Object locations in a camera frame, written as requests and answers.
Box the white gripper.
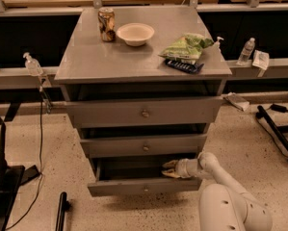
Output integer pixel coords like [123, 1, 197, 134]
[162, 159, 198, 178]

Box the white bowl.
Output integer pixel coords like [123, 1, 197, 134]
[117, 23, 154, 47]

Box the small pump bottle behind cabinet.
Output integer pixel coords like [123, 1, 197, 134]
[214, 37, 224, 52]

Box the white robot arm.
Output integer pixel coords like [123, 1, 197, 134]
[162, 152, 273, 231]

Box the grey drawer cabinet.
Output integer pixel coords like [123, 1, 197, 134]
[54, 5, 233, 166]

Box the grey top drawer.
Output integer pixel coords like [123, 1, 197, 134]
[66, 97, 222, 128]

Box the dark blue snack bar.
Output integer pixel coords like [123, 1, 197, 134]
[165, 60, 203, 74]

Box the patterned drink can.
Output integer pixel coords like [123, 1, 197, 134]
[98, 7, 116, 41]

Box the green chip bag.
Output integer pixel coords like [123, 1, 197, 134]
[159, 33, 214, 64]

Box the black bar on floor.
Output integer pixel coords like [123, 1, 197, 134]
[55, 192, 70, 231]

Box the grey bottom drawer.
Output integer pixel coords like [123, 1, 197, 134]
[88, 155, 201, 196]

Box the black stand base left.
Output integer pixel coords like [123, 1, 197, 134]
[0, 116, 40, 231]

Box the clear sanitizer pump bottle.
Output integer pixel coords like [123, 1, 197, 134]
[23, 52, 43, 76]

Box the white paper packet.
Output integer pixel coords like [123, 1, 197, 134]
[252, 50, 270, 70]

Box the black stand leg right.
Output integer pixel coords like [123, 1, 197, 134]
[255, 105, 288, 158]

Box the grey middle drawer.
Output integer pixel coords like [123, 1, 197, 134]
[80, 134, 207, 158]

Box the clear plastic water bottle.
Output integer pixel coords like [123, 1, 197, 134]
[237, 38, 255, 65]

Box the black cable on floor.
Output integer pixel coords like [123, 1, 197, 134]
[4, 86, 45, 231]

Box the wrapped packet on rail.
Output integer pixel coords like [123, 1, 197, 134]
[224, 92, 249, 112]

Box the black power adapter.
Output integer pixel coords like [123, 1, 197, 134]
[271, 104, 287, 113]

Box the grey drawer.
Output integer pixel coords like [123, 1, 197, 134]
[66, 97, 222, 128]
[88, 155, 201, 196]
[80, 134, 207, 158]

